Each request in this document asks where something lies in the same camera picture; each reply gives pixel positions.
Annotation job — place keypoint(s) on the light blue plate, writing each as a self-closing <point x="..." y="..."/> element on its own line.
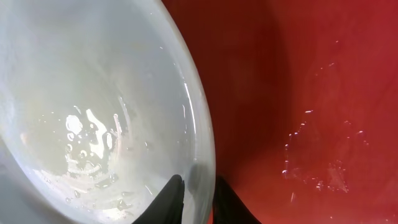
<point x="101" y="104"/>

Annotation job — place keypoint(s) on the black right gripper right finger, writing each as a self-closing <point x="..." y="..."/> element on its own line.
<point x="228" y="207"/>

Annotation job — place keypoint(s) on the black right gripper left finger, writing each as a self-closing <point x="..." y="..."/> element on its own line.
<point x="167" y="207"/>

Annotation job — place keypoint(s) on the red plastic tray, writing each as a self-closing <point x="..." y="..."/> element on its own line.
<point x="303" y="101"/>

